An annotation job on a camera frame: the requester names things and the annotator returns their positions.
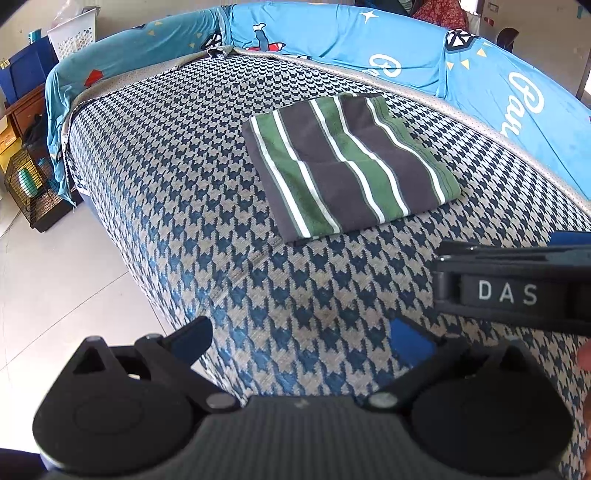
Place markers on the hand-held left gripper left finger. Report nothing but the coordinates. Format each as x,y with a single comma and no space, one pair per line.
194,337

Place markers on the houndstooth sofa mat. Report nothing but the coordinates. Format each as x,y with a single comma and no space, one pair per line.
184,184

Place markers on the white laundry basket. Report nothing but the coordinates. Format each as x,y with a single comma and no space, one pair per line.
74,39

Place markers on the wooden cabinet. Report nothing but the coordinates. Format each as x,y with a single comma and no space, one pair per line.
30,113

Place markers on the person's right hand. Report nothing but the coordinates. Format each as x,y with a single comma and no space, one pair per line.
586,357

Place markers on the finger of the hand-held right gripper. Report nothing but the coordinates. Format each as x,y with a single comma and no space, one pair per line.
572,239

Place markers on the yellow box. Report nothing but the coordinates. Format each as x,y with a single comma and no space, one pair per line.
8,138

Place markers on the green brown striped t-shirt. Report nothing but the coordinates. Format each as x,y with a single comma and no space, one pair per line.
351,170

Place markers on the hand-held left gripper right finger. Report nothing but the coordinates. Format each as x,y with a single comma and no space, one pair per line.
411,341

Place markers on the red floral garment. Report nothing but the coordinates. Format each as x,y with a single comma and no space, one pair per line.
438,11

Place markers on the blue printed sofa cover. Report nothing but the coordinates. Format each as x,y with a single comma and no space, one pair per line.
323,32

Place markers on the dark dining chair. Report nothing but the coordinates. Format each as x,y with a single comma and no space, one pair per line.
508,39

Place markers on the brown framed doorway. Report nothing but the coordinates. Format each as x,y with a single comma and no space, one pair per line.
584,69

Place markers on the blue storage box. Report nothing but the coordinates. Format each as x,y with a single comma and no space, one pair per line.
25,74

